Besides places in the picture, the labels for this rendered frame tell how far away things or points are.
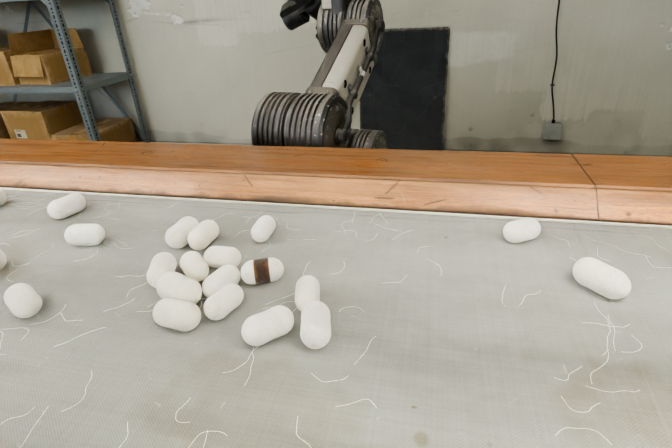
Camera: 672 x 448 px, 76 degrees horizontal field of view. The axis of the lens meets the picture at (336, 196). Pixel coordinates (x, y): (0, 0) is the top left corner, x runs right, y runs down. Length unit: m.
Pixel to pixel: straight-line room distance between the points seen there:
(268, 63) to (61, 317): 2.20
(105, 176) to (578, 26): 2.13
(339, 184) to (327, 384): 0.24
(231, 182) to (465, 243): 0.26
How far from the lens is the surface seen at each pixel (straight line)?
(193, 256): 0.36
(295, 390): 0.27
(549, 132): 2.41
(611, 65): 2.44
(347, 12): 0.89
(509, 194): 0.45
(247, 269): 0.33
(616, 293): 0.35
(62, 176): 0.62
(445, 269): 0.35
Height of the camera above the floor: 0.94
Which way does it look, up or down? 26 degrees down
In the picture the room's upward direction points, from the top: 3 degrees counter-clockwise
